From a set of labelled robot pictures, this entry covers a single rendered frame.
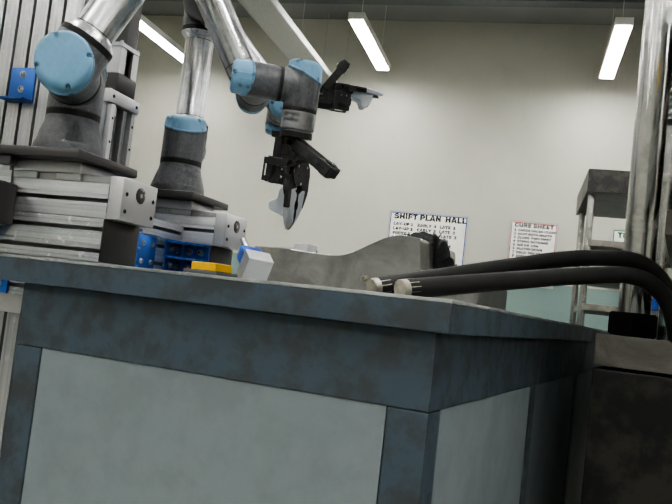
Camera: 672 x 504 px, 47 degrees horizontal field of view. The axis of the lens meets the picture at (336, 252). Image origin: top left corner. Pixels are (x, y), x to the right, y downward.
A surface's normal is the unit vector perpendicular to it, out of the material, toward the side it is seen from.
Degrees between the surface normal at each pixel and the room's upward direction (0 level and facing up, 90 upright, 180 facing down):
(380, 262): 90
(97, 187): 90
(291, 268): 90
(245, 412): 90
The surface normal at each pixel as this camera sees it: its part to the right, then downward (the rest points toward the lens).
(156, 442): -0.41, -0.11
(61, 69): 0.11, 0.06
